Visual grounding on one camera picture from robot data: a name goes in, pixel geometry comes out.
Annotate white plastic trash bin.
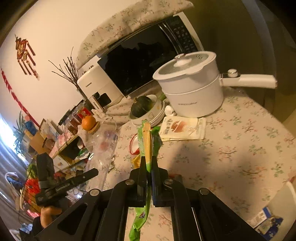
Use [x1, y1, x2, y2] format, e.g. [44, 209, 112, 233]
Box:
[265, 182, 295, 240]

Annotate large orange fruit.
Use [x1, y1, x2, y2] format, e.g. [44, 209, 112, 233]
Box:
[82, 115, 96, 131]

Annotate blue white carton box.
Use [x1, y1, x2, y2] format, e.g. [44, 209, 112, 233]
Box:
[247, 206, 283, 240]

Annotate green snack wrapper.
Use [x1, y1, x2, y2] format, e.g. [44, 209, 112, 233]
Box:
[128, 120, 163, 240]

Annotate white stacked bowls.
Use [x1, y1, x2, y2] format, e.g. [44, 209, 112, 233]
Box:
[128, 94, 166, 128]

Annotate white air fryer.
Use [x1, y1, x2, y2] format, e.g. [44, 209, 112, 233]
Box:
[77, 65, 124, 112]

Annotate floral microwave cover cloth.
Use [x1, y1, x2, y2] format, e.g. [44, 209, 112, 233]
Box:
[76, 1, 194, 69]

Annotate dry twig bouquet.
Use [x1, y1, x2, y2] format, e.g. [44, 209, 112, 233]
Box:
[49, 48, 79, 89]

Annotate clear glass jar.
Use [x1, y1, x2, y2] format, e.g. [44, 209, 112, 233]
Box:
[77, 120, 118, 163]

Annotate red wall ornament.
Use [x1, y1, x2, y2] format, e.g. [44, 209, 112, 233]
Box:
[15, 36, 39, 80]

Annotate cork jar lid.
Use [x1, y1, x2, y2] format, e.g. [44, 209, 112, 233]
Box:
[88, 121, 101, 134]

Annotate black microwave oven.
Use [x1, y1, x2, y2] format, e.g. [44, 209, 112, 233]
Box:
[98, 12, 204, 96]

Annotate white electric cooking pot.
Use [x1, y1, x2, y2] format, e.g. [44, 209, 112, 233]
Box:
[153, 51, 277, 118]

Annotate white orange sauce packet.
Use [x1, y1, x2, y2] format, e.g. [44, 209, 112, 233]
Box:
[159, 116, 207, 141]

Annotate red label spice jar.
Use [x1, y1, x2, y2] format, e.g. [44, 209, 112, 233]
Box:
[77, 107, 93, 119]

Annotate person's left hand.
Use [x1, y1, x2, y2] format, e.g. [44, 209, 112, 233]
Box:
[36, 197, 73, 228]

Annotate garlic bulb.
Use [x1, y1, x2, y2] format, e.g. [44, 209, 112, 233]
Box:
[165, 105, 177, 116]

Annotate dark green squash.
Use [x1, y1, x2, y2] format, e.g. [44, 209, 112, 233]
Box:
[131, 96, 153, 118]

